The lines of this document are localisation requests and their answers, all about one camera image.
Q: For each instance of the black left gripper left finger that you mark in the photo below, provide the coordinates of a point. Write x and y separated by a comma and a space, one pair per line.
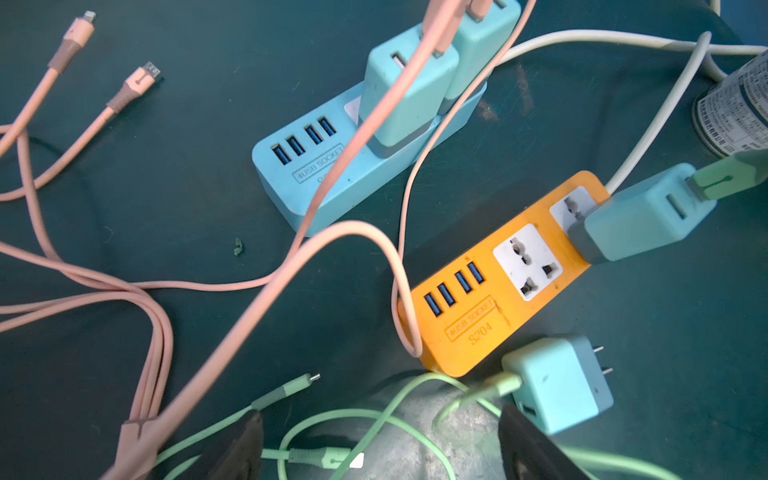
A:
237, 456

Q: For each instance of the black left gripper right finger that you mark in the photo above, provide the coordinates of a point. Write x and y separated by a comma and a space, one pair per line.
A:
527, 453

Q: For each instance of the teal charger with green cable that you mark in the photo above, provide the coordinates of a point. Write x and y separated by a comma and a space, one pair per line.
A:
563, 383

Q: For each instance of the orange power strip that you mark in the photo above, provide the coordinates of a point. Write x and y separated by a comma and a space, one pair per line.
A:
473, 304

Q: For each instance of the teal charger on teal strip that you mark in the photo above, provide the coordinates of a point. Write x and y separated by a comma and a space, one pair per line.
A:
419, 106

